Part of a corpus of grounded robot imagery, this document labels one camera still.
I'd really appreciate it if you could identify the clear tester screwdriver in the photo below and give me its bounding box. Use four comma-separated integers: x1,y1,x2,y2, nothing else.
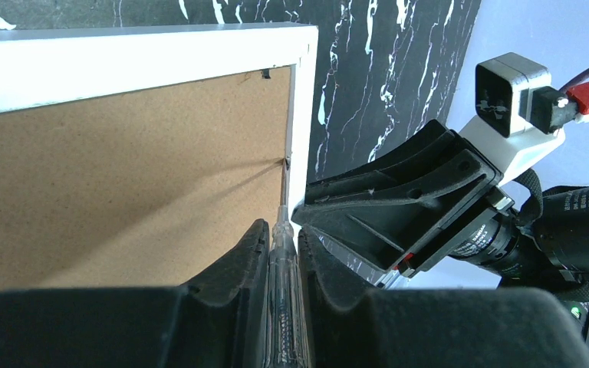
263,158,311,367

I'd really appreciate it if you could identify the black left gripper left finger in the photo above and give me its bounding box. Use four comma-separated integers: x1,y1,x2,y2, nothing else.
0,219,269,367

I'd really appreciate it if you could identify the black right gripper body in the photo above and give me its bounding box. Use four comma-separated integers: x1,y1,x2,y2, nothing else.
393,167,589,306

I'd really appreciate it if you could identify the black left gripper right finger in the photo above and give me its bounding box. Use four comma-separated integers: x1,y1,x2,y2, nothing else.
298,228,589,367

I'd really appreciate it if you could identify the white picture frame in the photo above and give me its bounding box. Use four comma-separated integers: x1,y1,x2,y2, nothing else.
0,23,318,290

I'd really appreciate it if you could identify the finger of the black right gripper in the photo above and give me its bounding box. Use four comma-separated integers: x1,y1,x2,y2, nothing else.
305,120,473,203
292,151,501,271

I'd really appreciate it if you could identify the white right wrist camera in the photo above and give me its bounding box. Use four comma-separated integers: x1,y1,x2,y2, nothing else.
459,52,589,186

